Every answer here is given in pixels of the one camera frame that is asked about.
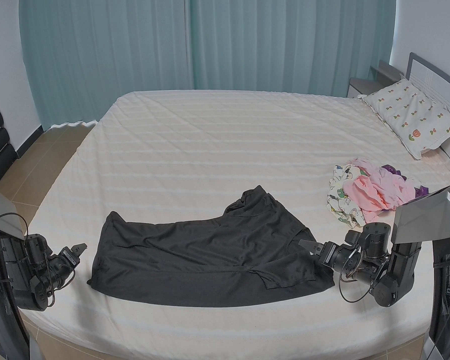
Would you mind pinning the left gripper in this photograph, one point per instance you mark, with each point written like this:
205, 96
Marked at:
68, 259

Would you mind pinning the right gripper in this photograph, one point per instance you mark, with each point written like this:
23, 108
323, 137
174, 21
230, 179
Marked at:
333, 257

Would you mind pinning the black T-shirt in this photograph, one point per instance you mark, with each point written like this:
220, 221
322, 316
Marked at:
210, 261

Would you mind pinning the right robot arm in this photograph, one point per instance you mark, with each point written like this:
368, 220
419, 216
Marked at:
448, 276

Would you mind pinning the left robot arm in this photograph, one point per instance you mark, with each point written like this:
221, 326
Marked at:
3, 276

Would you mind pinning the bed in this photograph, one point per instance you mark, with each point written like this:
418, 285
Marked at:
210, 144

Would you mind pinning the white printed garment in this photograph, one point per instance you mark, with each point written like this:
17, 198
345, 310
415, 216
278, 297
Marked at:
341, 201

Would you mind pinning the pink garment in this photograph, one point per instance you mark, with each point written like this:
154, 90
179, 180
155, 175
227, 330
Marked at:
375, 197

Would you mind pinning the purple garment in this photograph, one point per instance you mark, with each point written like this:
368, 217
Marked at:
422, 191

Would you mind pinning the white printed pillow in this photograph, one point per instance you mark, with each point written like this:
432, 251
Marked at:
408, 118

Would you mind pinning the grey white bedside table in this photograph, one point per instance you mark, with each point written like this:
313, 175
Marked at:
362, 86

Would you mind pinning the blue-green curtain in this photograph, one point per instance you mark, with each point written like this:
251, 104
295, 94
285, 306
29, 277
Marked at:
135, 51

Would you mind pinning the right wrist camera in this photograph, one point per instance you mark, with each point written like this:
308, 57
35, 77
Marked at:
353, 237

